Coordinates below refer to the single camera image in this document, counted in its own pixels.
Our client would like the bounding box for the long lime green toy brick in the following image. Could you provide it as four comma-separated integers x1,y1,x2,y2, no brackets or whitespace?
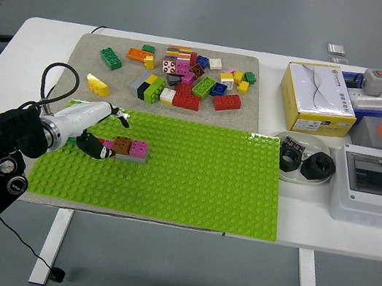
190,73,217,102

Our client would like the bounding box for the flat yellow toy brick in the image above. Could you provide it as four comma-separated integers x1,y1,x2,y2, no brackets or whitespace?
142,71,159,86

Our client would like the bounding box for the small black part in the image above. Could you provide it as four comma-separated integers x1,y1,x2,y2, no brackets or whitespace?
344,74,365,91

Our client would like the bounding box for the white plastic power socket part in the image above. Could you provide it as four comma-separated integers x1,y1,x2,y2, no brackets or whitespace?
345,84,382,114

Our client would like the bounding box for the small dark circuit board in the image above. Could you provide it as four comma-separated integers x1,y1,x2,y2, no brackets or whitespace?
280,133,313,158

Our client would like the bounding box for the green studded baseplate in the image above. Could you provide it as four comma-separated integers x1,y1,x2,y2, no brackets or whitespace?
23,93,295,244

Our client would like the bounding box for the large black hex nut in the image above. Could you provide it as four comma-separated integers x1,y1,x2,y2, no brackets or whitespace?
276,146,304,176
298,147,338,185

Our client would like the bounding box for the grey sloped toy brick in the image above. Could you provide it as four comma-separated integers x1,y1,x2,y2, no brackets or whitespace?
128,69,151,99

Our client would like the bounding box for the small white toy brick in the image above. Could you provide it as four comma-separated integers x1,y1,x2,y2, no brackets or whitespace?
158,87,177,106

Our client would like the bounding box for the yellow and white cardboard box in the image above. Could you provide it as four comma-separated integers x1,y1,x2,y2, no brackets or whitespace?
273,58,365,142

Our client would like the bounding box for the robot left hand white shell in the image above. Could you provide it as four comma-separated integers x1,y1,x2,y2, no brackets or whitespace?
41,91,135,165

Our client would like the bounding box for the blue square toy brick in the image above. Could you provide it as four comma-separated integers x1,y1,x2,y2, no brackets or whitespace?
209,81,229,99

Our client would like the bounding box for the dark green toy brick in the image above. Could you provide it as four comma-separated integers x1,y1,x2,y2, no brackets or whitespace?
96,45,125,73

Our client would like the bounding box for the dark grey toy brick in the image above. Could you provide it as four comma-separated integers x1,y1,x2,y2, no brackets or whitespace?
163,72,184,88

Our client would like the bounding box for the black toy brick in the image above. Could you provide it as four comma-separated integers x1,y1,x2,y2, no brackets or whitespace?
135,80,153,101

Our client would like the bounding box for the multicolour striped brick stack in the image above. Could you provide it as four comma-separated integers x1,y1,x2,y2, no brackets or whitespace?
164,42,194,63

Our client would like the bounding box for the white brick with square print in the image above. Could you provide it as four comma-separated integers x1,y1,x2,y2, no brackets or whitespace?
218,71,236,91

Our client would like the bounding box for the grey-brown mat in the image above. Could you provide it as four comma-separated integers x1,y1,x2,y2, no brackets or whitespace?
20,20,271,240

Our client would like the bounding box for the orange toy brick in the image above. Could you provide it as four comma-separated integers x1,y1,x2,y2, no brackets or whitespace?
125,46,155,64

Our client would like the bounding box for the white oval dish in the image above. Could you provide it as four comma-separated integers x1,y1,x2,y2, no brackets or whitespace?
268,128,339,190

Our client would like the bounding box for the square metal floor plate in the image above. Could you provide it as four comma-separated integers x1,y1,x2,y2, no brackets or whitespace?
325,42,348,58

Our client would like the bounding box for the dark brown toy brick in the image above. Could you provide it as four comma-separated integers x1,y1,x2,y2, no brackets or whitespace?
188,62,208,82

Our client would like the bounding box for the long red toy brick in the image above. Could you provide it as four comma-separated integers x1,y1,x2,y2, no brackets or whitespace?
211,90,243,115

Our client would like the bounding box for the yellow curved toy brick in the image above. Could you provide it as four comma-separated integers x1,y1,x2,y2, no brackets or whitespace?
84,72,113,98

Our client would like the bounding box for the white electrical enclosure box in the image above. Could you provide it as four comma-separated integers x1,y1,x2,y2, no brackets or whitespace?
324,141,382,229

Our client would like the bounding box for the small yellow toy brick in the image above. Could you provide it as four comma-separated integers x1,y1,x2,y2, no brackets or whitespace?
143,54,157,71

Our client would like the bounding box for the large red stepped toy brick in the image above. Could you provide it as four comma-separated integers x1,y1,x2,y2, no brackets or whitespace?
170,81,204,112

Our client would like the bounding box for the thin black cable on table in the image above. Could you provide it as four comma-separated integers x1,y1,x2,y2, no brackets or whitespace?
90,23,108,36

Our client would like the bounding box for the magenta square toy brick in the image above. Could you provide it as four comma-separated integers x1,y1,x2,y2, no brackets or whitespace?
128,139,150,161
174,57,192,77

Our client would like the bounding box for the small pink toy brick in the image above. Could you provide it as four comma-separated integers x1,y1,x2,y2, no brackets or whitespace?
180,70,197,86

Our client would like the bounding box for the black floor cable with plug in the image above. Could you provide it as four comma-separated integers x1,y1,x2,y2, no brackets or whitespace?
0,214,74,284

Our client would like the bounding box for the white brick with red dots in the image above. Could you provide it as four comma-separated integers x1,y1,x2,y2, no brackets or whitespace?
160,55,179,76

